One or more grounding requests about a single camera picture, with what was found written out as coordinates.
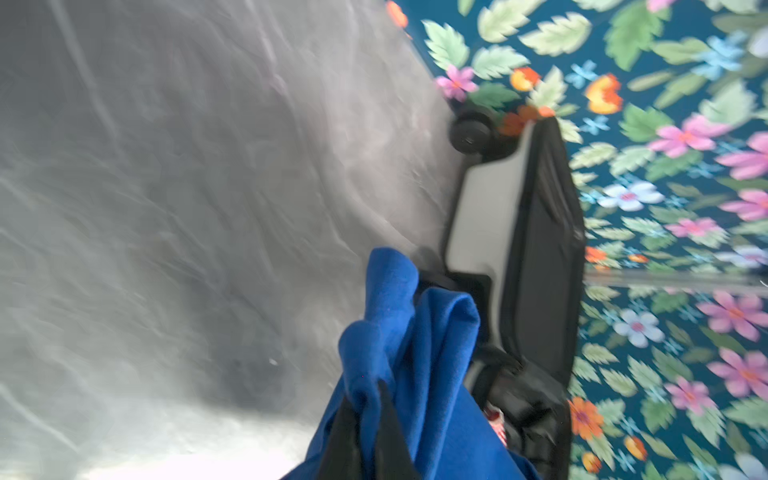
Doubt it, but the red white striped shirt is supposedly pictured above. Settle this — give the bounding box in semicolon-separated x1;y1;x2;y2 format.
483;403;508;447

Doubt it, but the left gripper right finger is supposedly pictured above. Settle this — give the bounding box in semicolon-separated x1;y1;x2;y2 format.
374;380;421;480

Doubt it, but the black suitcase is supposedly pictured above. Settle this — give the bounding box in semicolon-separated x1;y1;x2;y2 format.
444;118;586;479

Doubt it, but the blue cloth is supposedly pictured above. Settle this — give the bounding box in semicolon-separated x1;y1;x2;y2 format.
290;247;537;479

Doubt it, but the aluminium frame rail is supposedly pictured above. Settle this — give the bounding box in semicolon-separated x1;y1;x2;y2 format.
583;270;767;296

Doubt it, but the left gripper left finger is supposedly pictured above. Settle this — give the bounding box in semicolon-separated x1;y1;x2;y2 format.
316;398;364;480

